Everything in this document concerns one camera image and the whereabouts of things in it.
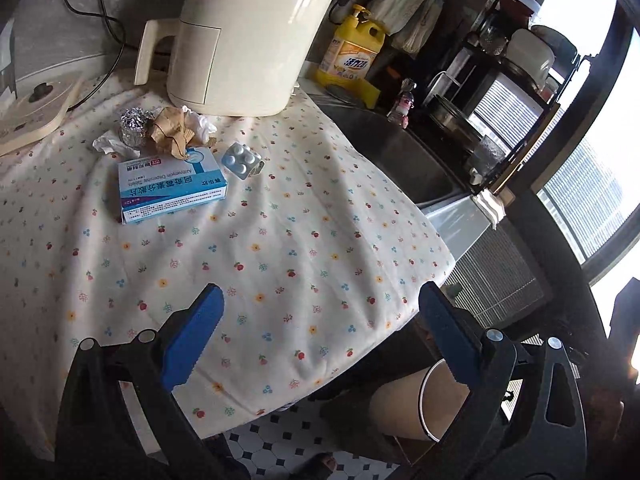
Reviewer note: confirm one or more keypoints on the brown paper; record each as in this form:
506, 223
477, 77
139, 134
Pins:
170, 132

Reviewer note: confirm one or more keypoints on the beige round waste bin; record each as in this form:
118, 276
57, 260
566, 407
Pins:
400, 410

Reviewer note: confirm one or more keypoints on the silver pill blister pack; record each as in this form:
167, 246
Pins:
240, 160

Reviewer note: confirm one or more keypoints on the folded white cloth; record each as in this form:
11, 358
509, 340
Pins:
492, 207

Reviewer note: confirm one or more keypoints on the hanging plastic bags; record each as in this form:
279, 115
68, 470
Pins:
407, 5

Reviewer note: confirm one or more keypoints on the small pink bottle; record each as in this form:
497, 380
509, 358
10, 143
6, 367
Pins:
402, 105

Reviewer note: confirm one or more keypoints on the grey ribbed panel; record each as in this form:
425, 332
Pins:
495, 280

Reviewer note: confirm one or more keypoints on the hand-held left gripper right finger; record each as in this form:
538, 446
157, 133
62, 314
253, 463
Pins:
450, 330

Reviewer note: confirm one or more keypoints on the clear lidded container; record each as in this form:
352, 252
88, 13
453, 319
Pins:
525, 2

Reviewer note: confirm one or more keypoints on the cream induction cooker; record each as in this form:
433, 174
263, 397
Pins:
35, 115

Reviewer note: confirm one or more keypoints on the yellow detergent bottle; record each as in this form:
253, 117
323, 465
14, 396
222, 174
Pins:
352, 50

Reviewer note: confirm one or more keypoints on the person's bare foot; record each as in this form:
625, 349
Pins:
322, 467

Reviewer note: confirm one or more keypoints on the dark red bowl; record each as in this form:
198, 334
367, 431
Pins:
507, 7

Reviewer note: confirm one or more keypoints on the clear glass cup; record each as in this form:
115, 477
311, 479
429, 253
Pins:
490, 40

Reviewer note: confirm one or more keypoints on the foil ball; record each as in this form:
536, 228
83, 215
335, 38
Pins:
132, 127

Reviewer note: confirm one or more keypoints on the white tissue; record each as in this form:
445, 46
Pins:
200, 122
110, 144

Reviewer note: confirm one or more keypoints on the black dish rack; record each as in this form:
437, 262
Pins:
520, 90

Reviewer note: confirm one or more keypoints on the black framed window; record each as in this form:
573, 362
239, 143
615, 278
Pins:
590, 160

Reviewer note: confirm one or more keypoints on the chrome faucet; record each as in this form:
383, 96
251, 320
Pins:
440, 85

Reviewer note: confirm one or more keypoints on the white sink cabinet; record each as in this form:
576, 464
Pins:
460, 220

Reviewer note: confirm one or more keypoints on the yellow sponge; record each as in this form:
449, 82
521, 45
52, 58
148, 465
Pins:
360, 96

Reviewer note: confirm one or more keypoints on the floral white tablecloth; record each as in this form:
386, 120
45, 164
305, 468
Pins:
250, 270

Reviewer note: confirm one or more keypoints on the steel sink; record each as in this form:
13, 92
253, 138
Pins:
400, 160

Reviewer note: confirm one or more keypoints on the white plastic container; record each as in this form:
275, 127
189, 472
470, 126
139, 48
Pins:
530, 55

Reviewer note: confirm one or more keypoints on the brown cardboard box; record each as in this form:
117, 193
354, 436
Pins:
415, 452

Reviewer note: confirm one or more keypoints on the steel bowl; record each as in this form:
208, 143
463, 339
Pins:
552, 40

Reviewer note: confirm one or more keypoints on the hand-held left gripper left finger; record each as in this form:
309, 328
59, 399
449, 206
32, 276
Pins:
197, 325

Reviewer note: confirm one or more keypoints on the blue white medicine box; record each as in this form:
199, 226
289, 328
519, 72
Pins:
170, 187

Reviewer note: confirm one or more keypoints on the steel pot with lid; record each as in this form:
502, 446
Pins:
455, 117

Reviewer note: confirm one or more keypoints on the cream air fryer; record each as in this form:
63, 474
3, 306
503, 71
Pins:
250, 40

